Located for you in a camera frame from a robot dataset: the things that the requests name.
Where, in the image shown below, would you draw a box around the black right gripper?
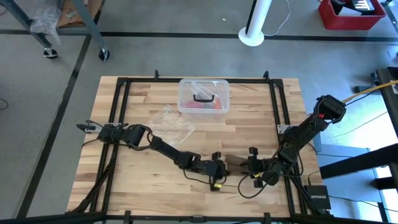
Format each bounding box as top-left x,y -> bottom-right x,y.
239,147 -> 271,189

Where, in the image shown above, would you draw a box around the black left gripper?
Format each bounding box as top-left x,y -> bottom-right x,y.
198,151 -> 233,192

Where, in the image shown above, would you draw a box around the tan elastic bandage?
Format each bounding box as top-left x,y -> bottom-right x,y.
224,154 -> 249,177

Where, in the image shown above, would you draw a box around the large crumpled clear plastic bag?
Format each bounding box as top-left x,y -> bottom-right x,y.
147,104 -> 197,149

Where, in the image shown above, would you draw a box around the small clear plastic bag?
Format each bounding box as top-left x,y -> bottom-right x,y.
190,81 -> 218,100

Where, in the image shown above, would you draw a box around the clear plastic storage bin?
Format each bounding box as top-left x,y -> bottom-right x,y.
177,78 -> 231,115

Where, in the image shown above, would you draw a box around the black metal stand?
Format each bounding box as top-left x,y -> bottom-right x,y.
320,67 -> 398,224

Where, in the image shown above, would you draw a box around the red plastic crate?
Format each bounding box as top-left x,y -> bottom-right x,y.
318,0 -> 387,31

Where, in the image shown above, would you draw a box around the grey metal cart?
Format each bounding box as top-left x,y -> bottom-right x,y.
0,0 -> 110,62

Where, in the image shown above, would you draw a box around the black keyboard device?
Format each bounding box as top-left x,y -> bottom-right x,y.
330,0 -> 377,16

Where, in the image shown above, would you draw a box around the brown cardboard piece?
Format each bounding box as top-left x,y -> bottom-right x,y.
57,0 -> 103,28

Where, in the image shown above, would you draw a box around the clear plastic sheet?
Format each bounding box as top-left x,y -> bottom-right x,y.
29,1 -> 63,44

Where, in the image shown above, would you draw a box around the black cable with yellow tag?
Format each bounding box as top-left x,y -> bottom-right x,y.
238,172 -> 282,199
182,167 -> 223,192

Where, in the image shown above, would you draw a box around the black Netgear network switch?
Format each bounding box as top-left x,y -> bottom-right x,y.
303,185 -> 332,210

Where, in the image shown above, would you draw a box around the black bin lid handle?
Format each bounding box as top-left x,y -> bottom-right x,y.
192,94 -> 215,103

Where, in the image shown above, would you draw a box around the black aluminium table frame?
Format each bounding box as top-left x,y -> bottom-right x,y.
65,70 -> 335,224

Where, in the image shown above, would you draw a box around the yellow hanging cable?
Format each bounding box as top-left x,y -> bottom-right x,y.
341,80 -> 398,104

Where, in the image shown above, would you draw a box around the white fan cord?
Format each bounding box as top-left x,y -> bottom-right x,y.
263,0 -> 292,37

